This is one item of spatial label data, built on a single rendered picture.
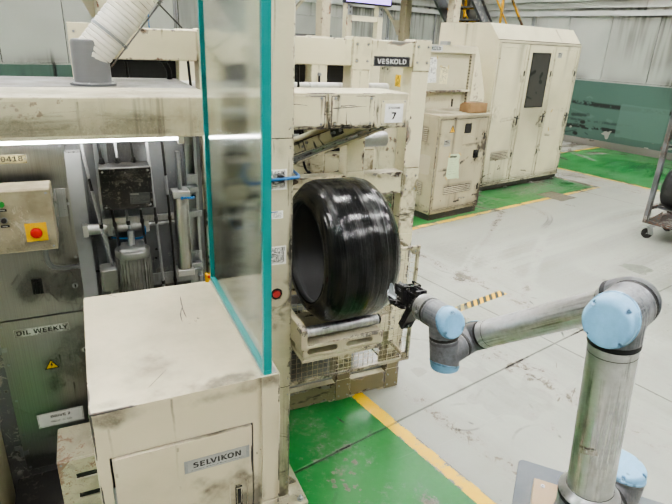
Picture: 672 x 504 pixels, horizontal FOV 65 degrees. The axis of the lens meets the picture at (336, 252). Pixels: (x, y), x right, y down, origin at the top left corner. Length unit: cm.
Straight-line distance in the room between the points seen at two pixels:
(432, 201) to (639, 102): 763
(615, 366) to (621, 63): 1242
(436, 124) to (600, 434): 514
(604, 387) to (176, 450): 98
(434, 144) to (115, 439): 550
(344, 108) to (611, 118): 1158
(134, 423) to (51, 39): 978
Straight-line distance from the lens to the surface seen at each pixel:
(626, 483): 175
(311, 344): 212
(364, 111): 230
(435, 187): 646
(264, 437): 134
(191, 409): 123
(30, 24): 1069
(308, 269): 242
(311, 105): 219
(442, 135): 635
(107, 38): 203
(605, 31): 1385
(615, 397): 142
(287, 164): 191
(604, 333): 133
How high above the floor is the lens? 197
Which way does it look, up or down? 22 degrees down
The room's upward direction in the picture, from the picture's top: 3 degrees clockwise
